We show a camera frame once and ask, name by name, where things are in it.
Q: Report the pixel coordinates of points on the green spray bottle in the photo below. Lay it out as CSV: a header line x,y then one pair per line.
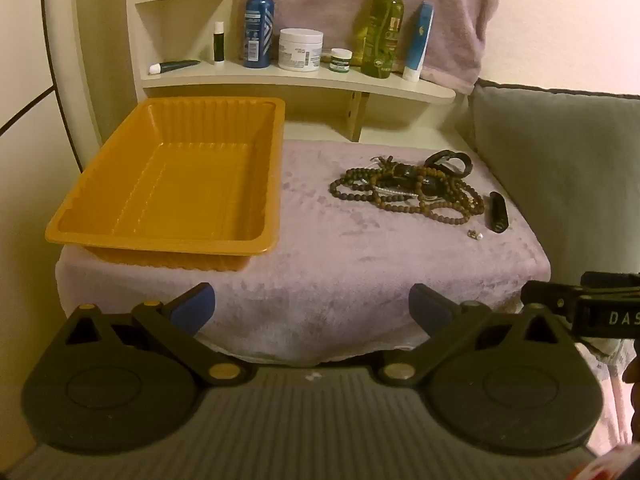
x,y
382,35

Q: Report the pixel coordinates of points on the orange plastic tray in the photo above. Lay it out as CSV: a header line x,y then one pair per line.
x,y
175,185

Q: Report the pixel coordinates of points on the cream corner shelf unit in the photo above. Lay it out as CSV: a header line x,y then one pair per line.
x,y
300,79

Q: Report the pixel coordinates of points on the grey cushion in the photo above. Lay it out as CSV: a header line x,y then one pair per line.
x,y
565,170

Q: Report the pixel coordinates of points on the blue spray bottle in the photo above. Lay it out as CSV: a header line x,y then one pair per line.
x,y
259,30

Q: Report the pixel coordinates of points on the person's right hand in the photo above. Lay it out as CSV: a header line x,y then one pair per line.
x,y
635,405

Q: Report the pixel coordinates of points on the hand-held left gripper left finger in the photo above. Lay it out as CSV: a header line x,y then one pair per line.
x,y
196,306

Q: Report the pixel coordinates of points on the black cylinder case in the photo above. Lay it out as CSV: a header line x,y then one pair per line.
x,y
497,212

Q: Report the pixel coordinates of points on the blue white tube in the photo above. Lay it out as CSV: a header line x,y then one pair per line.
x,y
419,40

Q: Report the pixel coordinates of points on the pearl earring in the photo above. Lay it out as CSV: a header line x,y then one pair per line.
x,y
477,235

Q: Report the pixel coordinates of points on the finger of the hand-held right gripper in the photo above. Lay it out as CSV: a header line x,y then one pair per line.
x,y
547,297

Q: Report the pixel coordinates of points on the dark green tube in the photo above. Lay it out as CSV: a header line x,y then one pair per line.
x,y
177,65

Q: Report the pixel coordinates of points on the small green white jar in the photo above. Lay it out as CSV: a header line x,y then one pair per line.
x,y
341,60

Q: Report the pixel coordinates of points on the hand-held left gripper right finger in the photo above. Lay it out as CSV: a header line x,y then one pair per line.
x,y
429,306

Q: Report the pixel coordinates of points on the white cream jar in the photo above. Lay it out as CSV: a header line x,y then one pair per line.
x,y
300,50

